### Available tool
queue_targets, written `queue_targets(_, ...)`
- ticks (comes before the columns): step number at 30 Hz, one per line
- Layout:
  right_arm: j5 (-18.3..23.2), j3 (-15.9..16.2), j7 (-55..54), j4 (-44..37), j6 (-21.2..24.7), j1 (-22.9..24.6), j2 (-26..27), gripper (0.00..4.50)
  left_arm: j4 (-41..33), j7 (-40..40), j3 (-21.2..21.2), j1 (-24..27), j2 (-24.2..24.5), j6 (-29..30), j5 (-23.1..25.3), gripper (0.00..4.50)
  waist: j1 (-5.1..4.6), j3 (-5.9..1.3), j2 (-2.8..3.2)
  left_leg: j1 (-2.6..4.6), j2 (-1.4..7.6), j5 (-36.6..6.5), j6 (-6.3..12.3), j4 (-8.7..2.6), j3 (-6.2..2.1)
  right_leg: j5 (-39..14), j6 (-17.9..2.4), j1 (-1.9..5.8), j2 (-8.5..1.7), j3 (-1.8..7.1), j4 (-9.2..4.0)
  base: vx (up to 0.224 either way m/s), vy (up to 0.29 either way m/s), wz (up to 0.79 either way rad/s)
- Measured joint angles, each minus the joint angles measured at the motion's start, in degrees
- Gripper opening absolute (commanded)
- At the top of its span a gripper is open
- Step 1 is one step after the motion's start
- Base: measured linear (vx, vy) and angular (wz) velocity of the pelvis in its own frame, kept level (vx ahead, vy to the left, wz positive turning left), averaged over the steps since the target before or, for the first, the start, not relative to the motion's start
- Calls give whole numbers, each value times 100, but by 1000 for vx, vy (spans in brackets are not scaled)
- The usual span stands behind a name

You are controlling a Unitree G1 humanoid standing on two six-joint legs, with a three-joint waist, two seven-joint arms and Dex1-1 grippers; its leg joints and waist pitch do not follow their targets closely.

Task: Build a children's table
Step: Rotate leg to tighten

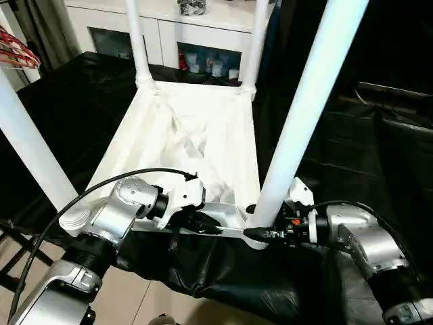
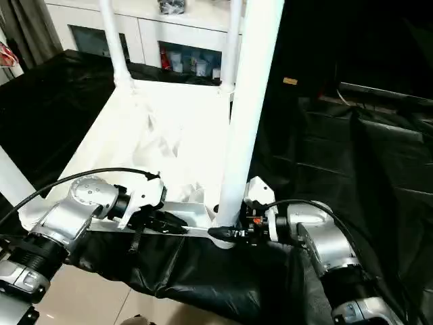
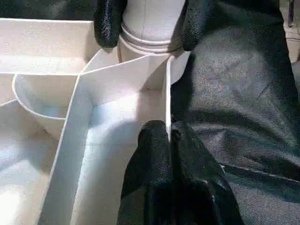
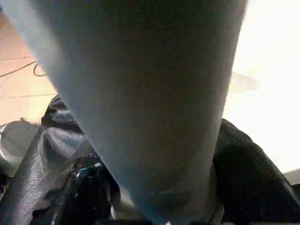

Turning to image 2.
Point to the long black bar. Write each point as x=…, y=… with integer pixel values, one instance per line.
x=389, y=91

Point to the small tan label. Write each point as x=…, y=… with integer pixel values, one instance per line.
x=290, y=81

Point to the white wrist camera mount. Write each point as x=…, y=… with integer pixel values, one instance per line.
x=149, y=196
x=258, y=191

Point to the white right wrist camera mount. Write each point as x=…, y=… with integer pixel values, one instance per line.
x=258, y=191

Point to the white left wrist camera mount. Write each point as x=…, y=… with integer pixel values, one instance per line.
x=149, y=196

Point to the dark robot foot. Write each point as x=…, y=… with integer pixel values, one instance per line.
x=138, y=321

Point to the grey curtain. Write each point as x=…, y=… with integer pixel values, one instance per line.
x=30, y=30

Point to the white cabinet with glass doors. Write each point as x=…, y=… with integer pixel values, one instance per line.
x=142, y=30

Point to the black glossy mat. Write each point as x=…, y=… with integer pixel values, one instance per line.
x=338, y=169

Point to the red patterned cloth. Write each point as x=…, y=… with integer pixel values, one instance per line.
x=6, y=55

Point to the white plastic table top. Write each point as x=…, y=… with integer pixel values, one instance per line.
x=169, y=111

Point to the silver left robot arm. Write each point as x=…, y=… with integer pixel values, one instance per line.
x=67, y=216

